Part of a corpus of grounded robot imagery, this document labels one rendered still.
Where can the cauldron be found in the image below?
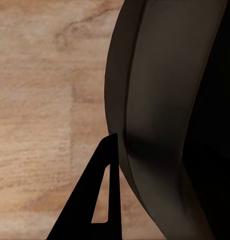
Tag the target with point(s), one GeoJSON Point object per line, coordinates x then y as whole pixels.
{"type": "Point", "coordinates": [168, 75]}

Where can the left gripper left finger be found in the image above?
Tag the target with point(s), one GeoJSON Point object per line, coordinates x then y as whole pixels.
{"type": "Point", "coordinates": [74, 222]}

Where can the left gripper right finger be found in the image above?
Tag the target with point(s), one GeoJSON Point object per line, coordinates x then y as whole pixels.
{"type": "Point", "coordinates": [209, 172]}

